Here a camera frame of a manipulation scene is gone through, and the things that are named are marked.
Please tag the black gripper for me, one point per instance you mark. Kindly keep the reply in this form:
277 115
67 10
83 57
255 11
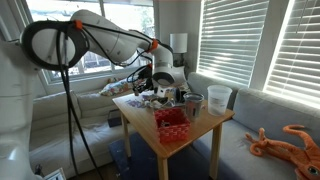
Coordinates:
148 85

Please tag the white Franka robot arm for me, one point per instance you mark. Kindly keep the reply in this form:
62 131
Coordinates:
20 100

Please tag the purple white food pouch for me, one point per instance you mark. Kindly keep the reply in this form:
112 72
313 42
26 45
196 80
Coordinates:
136 103

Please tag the floral pillow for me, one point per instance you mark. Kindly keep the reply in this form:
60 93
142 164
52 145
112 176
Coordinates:
116 87

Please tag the black headphones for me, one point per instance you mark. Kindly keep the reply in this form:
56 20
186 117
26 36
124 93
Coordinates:
179 95

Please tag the light wooden table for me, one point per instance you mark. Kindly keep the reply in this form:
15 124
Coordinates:
146 125

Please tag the red woven basket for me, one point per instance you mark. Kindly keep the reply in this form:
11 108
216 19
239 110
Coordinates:
171 126

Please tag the black box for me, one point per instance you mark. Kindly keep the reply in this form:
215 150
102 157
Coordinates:
114 119

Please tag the grey metal cup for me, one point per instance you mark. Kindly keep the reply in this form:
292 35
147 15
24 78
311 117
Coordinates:
194 107

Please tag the floor lamp white shade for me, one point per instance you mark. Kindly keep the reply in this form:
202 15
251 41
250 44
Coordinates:
178 43

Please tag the white framed window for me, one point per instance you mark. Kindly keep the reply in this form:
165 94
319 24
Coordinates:
133 16

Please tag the translucent plastic container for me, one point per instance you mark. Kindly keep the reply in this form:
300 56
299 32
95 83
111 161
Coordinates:
219 101

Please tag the dark blue rug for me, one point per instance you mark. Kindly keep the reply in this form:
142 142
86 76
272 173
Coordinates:
143 163

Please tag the white window blind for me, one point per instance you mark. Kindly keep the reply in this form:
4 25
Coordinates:
298 56
230 40

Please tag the white leather sofa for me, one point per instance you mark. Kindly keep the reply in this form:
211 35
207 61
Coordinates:
56 133

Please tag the grey fabric sofa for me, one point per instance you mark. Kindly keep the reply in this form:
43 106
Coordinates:
266 113

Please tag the white framed card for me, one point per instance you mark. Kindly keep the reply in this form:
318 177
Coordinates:
55 175

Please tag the orange octopus plush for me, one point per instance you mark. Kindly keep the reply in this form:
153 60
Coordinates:
290 151

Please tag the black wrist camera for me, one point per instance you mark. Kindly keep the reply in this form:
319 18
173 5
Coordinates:
144 72

